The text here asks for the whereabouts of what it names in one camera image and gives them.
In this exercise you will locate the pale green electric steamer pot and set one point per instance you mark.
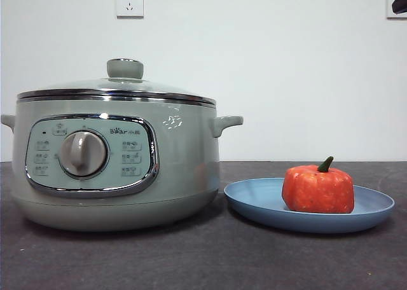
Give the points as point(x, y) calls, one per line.
point(178, 162)

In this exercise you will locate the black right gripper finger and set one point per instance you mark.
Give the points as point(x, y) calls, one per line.
point(401, 4)

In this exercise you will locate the orange pumpkin with green stem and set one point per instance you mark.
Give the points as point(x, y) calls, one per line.
point(318, 191)

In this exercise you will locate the glass lid with green knob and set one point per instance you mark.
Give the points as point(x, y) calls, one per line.
point(125, 69)

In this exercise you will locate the blue plate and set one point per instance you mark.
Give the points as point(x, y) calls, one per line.
point(254, 194)

